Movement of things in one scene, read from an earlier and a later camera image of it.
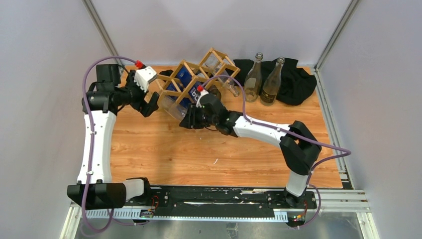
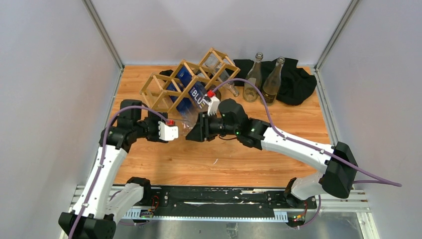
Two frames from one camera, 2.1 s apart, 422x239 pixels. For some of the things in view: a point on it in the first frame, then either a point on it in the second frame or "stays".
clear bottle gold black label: (253, 81) stays
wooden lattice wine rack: (179, 83) stays
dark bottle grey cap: (213, 89) stays
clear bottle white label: (270, 90) stays
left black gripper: (141, 105) → (156, 118)
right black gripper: (189, 121) → (201, 132)
